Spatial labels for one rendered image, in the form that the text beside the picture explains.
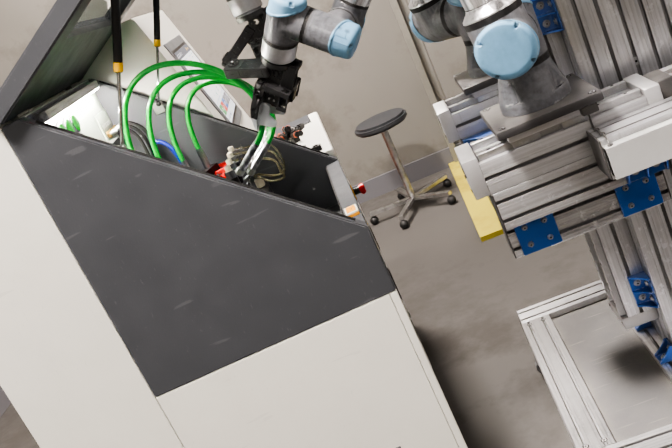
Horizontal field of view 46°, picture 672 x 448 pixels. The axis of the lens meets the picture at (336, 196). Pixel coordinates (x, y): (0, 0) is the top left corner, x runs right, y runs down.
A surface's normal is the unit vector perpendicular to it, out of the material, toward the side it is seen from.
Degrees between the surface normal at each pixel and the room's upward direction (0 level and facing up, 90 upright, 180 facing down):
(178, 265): 90
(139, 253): 90
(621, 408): 0
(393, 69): 90
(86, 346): 90
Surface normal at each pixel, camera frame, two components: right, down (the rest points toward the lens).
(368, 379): 0.09, 0.26
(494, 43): -0.17, 0.50
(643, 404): -0.40, -0.87
